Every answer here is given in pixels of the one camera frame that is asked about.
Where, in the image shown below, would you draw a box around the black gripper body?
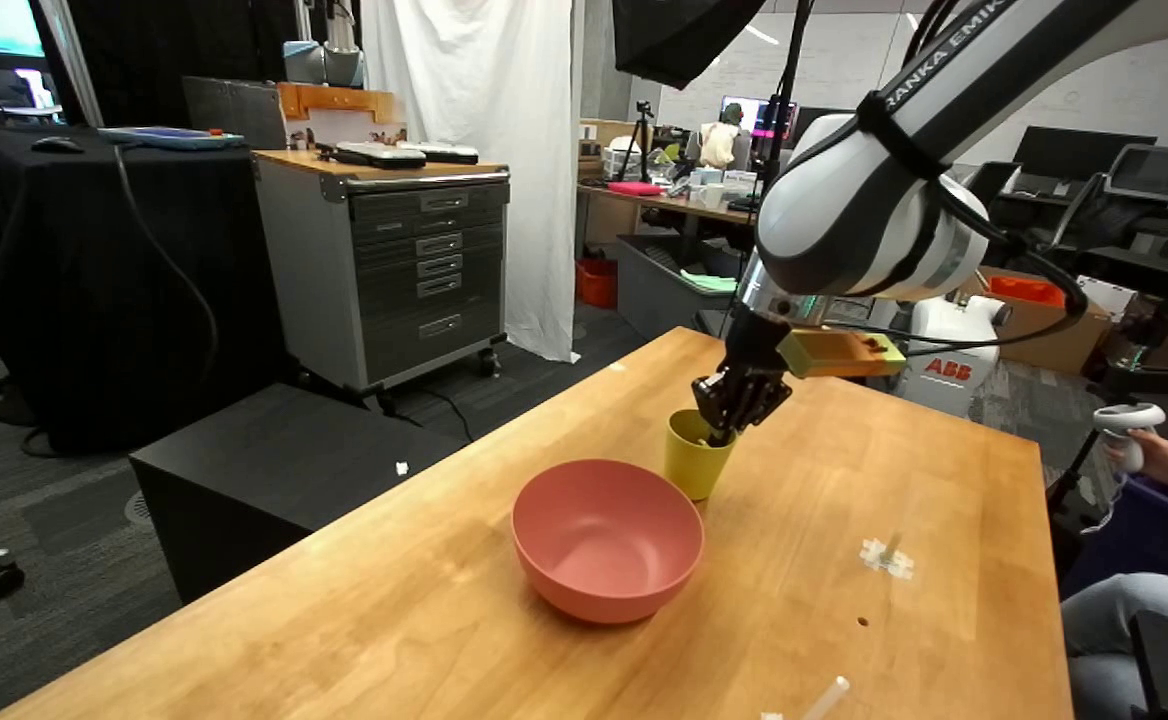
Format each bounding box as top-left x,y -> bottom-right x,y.
720,307 -> 801,385

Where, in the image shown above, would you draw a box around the yellow plastic cup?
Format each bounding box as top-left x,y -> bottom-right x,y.
666,405 -> 735,508

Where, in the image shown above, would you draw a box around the white VR controller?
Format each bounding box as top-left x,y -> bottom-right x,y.
1091,400 -> 1168,479

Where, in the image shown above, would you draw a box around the pink plastic bowl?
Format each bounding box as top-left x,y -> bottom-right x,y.
509,456 -> 710,626

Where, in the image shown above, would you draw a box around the cluttered wooden desk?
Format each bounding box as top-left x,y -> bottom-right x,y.
580,181 -> 765,287

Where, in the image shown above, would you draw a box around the red bucket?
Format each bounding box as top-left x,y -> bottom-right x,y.
575,250 -> 624,315

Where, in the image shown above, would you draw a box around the white ABB box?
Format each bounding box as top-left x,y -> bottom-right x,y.
895,291 -> 1007,420

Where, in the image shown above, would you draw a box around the black light stand pole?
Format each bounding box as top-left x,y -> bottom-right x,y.
753,0 -> 815,184

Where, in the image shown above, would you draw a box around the brown cardboard box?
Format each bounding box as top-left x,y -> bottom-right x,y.
982,263 -> 1122,380

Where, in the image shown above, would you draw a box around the black photo softbox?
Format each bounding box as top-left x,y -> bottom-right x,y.
607,0 -> 771,95

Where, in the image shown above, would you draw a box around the white hanging curtain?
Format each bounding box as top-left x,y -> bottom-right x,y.
355,0 -> 586,368

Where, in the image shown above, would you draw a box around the grey drawer tool cabinet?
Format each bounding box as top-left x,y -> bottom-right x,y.
251,149 -> 513,400

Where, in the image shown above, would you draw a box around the black keyboard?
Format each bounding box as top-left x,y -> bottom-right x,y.
399,134 -> 485,167
329,134 -> 434,171

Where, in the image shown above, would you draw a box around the large black equipment case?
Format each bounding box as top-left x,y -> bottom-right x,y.
1048,139 -> 1168,302

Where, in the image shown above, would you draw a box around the seated person jeans legs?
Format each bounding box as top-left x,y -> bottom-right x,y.
1061,569 -> 1168,720

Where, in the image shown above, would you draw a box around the black low box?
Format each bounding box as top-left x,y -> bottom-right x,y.
127,380 -> 468,605

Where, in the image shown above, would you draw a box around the orange cardboard box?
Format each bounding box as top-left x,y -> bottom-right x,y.
275,79 -> 410,153

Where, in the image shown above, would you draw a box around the grey upright panel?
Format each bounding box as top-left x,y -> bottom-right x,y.
182,70 -> 289,153

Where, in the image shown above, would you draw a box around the black cloth draped table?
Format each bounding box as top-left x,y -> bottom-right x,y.
0,118 -> 289,456

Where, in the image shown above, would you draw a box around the black hanging curtain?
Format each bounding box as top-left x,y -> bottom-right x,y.
69,0 -> 306,133

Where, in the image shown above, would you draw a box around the yellow mounted wrist camera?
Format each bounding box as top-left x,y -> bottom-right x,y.
776,324 -> 910,385

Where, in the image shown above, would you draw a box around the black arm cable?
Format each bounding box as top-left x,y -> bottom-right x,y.
895,184 -> 1095,359

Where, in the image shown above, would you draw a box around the grey hanging cable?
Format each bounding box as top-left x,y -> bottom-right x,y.
110,139 -> 225,390

